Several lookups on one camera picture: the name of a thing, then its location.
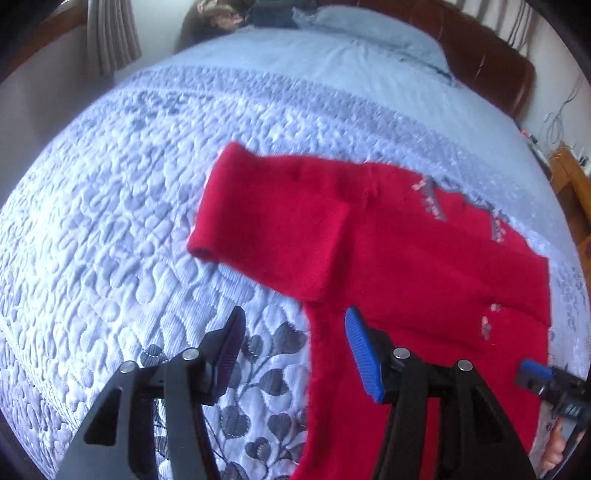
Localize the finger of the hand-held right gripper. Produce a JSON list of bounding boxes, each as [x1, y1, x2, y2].
[[516, 359, 556, 394]]

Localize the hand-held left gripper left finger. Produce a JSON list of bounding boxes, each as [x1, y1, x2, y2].
[[55, 305, 247, 480]]

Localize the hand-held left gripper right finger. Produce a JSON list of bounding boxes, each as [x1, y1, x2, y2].
[[345, 307, 539, 480]]

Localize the red knit sweater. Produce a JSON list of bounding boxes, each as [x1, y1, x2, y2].
[[187, 142, 552, 480]]

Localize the person's right hand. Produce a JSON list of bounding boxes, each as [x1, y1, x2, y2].
[[540, 421, 567, 475]]

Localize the grey quilted floral bedspread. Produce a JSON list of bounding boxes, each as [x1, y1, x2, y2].
[[0, 64, 591, 480]]

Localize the wooden cabinet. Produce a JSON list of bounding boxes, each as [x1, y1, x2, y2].
[[547, 143, 591, 261]]

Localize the light blue bed sheet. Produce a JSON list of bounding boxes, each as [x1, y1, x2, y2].
[[173, 27, 559, 217]]

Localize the light blue pillow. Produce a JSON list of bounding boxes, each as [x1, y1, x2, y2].
[[292, 6, 458, 88]]

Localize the beige curtain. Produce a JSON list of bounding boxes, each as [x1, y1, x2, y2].
[[85, 0, 144, 77]]

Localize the dark blue garment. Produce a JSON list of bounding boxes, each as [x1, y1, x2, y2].
[[248, 0, 320, 29]]

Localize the tangled cables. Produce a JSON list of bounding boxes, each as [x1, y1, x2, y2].
[[541, 76, 583, 146]]

